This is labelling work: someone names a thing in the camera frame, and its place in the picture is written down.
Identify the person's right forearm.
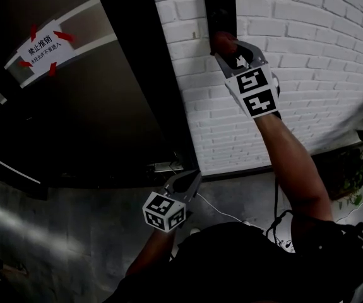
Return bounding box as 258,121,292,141
254,111,336,224

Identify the reddish brown cloth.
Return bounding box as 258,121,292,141
210,32,239,56

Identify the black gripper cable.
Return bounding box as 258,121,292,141
264,169,296,256

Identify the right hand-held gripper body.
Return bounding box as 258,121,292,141
225,63,282,119

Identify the green potted plant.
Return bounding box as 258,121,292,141
334,115,363,207

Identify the metal door floor hinge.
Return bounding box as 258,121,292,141
148,161,186,174

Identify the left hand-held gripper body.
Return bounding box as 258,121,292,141
142,184,192,233

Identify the dark glass door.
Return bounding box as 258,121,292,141
0,0,173,189

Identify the large white taped paper sign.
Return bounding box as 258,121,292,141
16,23,76,77

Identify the black door frame post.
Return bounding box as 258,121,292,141
91,0,201,182

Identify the black wall access panel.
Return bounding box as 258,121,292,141
203,0,237,49

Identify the white adapter cable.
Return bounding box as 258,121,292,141
345,194,363,218

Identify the person's black shirt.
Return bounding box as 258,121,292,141
104,220,363,303

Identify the long white floor cable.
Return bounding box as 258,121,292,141
196,193,266,234

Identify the black door with white strip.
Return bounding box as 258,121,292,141
0,83,48,201

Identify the person's left forearm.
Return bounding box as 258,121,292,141
125,229,176,276

